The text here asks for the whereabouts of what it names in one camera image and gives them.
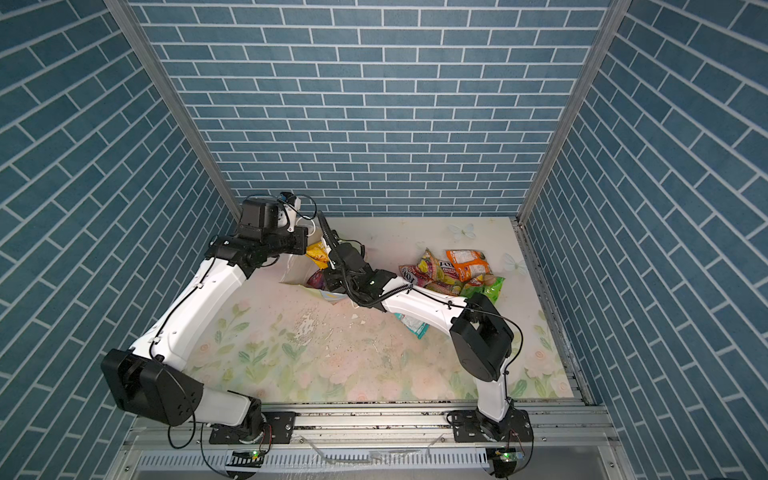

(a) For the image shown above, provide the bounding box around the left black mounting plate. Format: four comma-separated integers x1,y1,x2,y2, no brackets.
209,411,297,446

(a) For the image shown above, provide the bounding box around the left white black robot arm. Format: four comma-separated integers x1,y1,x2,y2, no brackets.
101,192,309,443

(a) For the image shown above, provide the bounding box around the purple snack packet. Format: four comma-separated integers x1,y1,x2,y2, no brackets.
306,270,327,291

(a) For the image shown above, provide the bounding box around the green snack packet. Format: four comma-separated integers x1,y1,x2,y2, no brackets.
460,274,505,304

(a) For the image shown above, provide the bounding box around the white slotted cable duct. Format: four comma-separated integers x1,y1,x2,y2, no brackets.
137,448,489,473

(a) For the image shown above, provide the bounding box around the pastel printed paper bag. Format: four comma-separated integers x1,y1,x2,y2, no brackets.
280,254,347,304

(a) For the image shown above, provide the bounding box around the teal candy bag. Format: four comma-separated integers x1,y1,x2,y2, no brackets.
396,313,429,339

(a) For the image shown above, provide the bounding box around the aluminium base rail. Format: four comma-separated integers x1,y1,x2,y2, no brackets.
106,400,634,479

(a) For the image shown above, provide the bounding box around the orange white snack packet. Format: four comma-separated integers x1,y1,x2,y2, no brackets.
445,249,492,283

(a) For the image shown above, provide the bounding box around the pink yellow Fox's candy bag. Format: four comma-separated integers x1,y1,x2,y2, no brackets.
399,249,446,287

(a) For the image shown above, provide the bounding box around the yellow corn snack packet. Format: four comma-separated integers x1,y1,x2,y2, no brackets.
305,241,330,270

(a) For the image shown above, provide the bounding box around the black mounting plate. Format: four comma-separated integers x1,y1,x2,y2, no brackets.
446,408,534,443
209,411,297,446

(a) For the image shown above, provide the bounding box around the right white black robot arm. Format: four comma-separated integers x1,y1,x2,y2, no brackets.
322,237,534,442

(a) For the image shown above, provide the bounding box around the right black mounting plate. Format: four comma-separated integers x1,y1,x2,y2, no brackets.
446,408,534,443

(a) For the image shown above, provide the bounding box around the orange Fox's fruits candy bag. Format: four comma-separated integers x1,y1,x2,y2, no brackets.
426,260,464,296

